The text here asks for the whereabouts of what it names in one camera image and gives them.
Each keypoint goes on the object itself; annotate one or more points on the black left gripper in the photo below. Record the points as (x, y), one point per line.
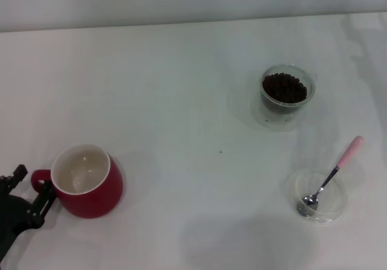
(12, 215)

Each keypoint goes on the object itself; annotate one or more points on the red ceramic mug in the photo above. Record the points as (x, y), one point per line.
(90, 203)

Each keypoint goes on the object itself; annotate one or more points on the clear double-walled glass cup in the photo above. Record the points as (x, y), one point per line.
(268, 70)

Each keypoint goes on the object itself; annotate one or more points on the coffee beans pile in glass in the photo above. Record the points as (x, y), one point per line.
(284, 88)

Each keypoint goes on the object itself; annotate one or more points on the clear shallow glass dish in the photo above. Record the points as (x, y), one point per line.
(335, 191)

